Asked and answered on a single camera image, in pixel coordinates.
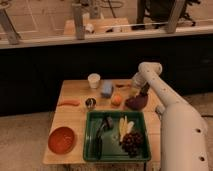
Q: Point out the wooden table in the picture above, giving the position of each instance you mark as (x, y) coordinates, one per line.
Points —
(75, 118)

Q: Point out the green plastic tray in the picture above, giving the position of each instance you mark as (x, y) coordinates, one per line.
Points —
(111, 149)

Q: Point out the blue sponge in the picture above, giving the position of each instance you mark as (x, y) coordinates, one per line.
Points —
(107, 89)

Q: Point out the purple bowl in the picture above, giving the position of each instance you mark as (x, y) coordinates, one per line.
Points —
(137, 102)

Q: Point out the orange carrot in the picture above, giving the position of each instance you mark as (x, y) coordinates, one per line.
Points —
(69, 102)

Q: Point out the orange bowl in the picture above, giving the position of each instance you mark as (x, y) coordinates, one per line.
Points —
(62, 140)

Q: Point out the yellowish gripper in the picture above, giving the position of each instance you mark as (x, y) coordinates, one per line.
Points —
(134, 92)

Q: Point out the small metal cup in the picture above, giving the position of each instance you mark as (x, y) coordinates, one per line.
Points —
(90, 103)

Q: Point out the white cup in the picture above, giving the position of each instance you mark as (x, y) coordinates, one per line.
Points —
(94, 80)

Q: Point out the yellow banana pieces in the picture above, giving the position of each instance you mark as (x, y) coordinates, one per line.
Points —
(125, 127)

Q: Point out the black rectangular object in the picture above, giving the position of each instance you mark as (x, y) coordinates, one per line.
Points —
(144, 90)

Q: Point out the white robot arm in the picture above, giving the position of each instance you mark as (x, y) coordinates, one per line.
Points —
(183, 130)

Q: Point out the black utensil in tray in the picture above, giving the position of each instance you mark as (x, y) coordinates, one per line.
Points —
(107, 124)

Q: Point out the bunch of dark grapes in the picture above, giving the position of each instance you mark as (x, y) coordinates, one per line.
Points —
(131, 143)

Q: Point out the orange fruit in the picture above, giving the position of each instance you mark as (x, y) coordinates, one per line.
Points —
(116, 100)

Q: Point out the background wooden board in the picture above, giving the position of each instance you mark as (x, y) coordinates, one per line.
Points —
(99, 26)

